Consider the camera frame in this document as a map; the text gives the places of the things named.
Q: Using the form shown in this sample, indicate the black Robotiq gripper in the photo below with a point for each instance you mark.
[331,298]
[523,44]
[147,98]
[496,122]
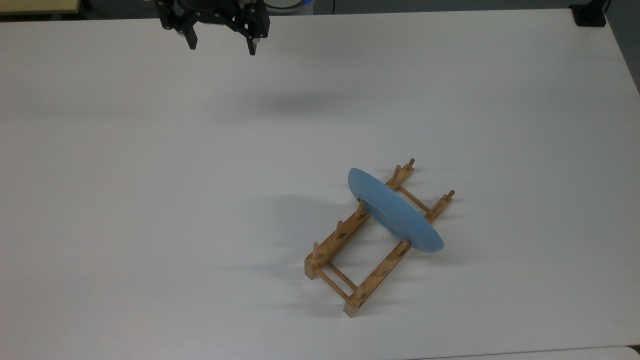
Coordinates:
[207,9]

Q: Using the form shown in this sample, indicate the blue plate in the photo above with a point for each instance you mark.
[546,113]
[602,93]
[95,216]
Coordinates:
[395,212]

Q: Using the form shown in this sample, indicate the wooden plate rack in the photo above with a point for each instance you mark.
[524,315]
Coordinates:
[311,267]

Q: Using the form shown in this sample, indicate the round white blue-lit device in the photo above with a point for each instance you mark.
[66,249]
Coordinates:
[287,5]

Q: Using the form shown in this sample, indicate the yellowish wooden desk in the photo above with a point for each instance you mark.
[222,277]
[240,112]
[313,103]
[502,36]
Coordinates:
[37,6]

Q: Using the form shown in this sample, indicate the black clamp block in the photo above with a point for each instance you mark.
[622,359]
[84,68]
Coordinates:
[589,15]

